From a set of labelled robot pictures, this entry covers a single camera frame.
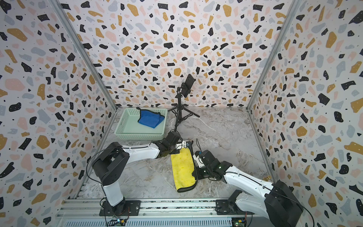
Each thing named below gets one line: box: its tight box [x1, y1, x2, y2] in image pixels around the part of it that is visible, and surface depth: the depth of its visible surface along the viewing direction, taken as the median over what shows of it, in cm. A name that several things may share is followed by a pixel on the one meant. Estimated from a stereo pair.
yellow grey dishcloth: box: [170, 147, 197, 192], surface depth 89 cm
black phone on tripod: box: [181, 73, 197, 98], surface depth 90 cm
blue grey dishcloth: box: [135, 106, 165, 129], surface depth 112 cm
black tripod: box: [167, 86, 200, 132], surface depth 105 cm
